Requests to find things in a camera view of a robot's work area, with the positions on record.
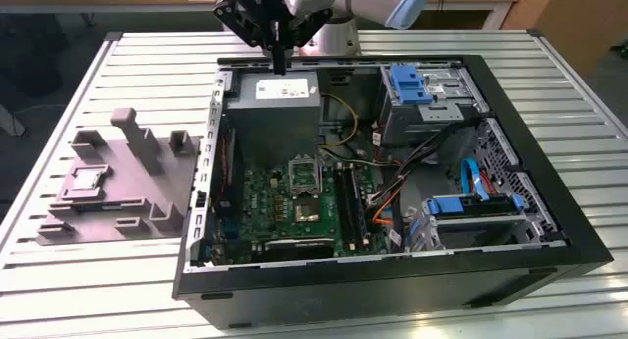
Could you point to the blue video port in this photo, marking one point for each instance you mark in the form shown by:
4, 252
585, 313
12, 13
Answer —
207, 252

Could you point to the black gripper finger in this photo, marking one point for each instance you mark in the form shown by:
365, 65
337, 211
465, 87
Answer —
235, 19
309, 26

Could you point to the blue drive bay latch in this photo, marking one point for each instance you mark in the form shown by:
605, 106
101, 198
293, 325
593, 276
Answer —
409, 85

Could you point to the metal disk bay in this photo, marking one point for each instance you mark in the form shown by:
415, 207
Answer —
480, 221

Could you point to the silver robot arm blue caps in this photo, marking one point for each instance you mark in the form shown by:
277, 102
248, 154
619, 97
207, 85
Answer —
333, 41

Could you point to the green motherboard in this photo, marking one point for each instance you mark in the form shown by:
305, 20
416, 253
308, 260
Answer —
264, 206

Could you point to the graphics card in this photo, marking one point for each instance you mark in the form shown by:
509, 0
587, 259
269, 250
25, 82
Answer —
295, 245

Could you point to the white table leg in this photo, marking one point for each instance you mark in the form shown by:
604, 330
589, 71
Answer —
12, 122

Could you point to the wooden cabinet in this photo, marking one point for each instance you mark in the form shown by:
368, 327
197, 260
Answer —
573, 23

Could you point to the loose RAM stick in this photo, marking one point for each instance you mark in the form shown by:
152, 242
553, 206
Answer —
97, 207

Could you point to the black RAM slot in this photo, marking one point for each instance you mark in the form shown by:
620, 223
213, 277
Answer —
340, 203
351, 206

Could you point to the grey power supply unit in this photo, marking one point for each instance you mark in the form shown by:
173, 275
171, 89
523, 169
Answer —
275, 125

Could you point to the black open PC case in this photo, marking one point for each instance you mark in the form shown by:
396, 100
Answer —
343, 291

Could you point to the silver CPU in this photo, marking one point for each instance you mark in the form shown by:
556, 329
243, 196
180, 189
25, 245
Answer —
87, 179

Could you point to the installed RAM stick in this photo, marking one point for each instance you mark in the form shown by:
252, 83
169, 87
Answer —
364, 214

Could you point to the blue board connector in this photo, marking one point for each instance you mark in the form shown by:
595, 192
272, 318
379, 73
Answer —
231, 230

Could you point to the metal drive cage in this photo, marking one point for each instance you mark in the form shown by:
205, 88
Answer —
432, 118

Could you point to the grey plastic parts rack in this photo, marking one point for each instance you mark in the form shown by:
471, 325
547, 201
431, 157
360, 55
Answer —
97, 225

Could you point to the pale grey wrist camera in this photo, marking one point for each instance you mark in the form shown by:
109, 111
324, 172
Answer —
309, 0

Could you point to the hard disk in blue carrier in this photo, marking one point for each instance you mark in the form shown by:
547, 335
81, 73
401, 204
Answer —
448, 206

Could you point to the CPU socket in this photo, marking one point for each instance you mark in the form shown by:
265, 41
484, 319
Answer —
307, 212

